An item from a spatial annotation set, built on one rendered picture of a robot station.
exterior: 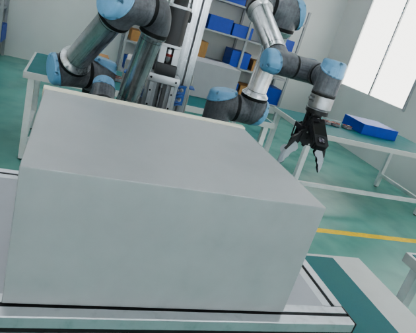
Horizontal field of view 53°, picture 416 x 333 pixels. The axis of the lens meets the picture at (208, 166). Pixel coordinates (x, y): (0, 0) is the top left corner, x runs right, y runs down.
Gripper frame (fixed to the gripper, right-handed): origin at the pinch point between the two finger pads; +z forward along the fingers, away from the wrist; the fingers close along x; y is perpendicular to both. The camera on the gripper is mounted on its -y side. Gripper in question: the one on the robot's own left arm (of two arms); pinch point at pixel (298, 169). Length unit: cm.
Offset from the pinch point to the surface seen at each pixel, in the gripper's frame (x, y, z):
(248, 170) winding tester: 36, -58, -16
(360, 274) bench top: -46, 9, 41
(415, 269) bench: -87, 28, 44
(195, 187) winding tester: 47, -69, -16
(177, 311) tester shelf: 44, -70, 4
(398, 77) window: -340, 489, -26
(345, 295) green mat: -31, -7, 40
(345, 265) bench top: -41, 14, 41
